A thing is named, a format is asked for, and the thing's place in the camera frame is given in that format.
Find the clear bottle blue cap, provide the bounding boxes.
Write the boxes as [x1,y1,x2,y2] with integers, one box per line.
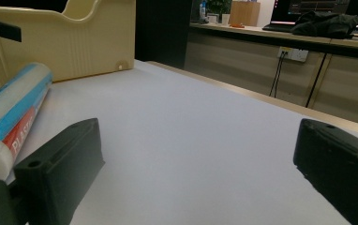
[198,0,208,23]

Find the white wall socket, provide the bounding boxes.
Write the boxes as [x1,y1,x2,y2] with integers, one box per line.
[276,46,309,63]

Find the long beige counter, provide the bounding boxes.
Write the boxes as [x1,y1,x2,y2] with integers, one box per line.
[185,22,358,129]

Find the green potted plant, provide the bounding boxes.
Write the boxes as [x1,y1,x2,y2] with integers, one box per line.
[206,0,233,15]

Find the black cable pair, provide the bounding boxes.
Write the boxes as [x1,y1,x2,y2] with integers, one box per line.
[268,51,290,98]

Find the black keyboard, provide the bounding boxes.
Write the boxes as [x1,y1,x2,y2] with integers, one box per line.
[261,23,297,33]

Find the computer monitor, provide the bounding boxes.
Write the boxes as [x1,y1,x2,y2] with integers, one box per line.
[270,0,358,25]

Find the wooden box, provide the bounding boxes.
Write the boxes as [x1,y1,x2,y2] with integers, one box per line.
[229,0,261,27]

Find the black cloth bundle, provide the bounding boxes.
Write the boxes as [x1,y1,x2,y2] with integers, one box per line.
[291,10,358,40]

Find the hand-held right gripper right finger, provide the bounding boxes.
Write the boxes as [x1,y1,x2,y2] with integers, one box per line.
[292,118,358,225]

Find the plastic wrap roll blue label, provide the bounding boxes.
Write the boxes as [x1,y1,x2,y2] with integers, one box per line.
[0,62,54,183]

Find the cream plastic dispenser box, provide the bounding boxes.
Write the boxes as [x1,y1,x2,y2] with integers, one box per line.
[0,0,137,86]

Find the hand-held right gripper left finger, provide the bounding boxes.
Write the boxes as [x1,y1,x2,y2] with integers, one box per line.
[13,117,106,225]

